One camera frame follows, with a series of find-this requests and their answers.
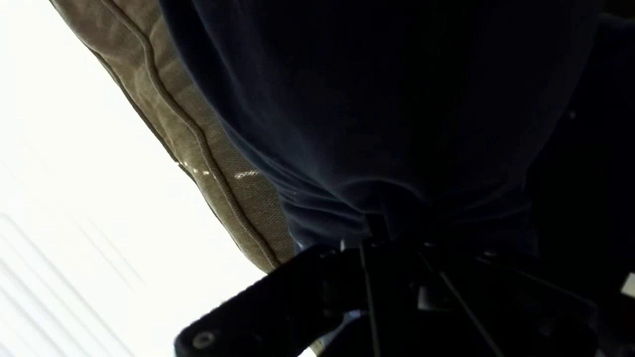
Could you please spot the dark blue cloth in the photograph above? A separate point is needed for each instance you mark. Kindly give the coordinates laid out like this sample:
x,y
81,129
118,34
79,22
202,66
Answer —
x,y
364,99

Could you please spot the grey-green fabric sofa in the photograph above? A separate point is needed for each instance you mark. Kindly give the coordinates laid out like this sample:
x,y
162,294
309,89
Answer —
x,y
206,151

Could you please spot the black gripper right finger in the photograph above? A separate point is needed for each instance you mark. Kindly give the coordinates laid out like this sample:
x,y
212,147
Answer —
x,y
477,310

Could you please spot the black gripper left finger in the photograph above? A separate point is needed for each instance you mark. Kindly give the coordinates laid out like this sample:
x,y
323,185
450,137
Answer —
x,y
285,298

